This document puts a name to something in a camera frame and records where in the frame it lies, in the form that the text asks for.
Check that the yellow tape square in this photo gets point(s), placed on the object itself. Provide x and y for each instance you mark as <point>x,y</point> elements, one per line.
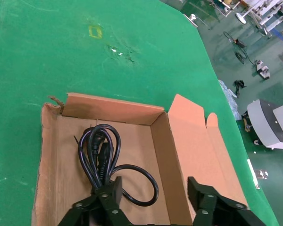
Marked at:
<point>90,31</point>

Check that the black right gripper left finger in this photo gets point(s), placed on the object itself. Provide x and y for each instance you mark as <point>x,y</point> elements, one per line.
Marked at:
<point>103,202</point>

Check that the white grey machine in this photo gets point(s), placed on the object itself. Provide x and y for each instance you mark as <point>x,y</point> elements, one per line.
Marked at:
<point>266,122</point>

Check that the white floor device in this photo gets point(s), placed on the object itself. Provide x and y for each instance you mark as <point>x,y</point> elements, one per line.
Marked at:
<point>263,69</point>

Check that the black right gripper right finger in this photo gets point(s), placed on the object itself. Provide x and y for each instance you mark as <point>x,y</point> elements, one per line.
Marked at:
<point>217,207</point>

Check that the green table cloth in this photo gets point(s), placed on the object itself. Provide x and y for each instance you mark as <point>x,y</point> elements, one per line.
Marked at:
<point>61,58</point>

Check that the white workshop equipment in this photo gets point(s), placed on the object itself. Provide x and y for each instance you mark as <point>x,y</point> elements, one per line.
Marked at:
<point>261,11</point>

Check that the cardboard box with torn rim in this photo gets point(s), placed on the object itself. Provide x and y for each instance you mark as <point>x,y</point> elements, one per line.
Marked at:
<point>136,146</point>

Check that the white round stand base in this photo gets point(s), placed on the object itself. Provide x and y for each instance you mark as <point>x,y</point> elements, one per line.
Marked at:
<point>241,18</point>

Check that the black floor debris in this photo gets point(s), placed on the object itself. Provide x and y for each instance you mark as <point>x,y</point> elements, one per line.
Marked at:
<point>239,84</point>

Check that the clear plastic bag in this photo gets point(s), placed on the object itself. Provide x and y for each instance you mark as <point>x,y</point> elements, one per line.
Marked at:
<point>231,101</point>

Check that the silver table leg foot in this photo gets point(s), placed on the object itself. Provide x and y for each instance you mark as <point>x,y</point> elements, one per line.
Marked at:
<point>261,174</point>
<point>193,18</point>

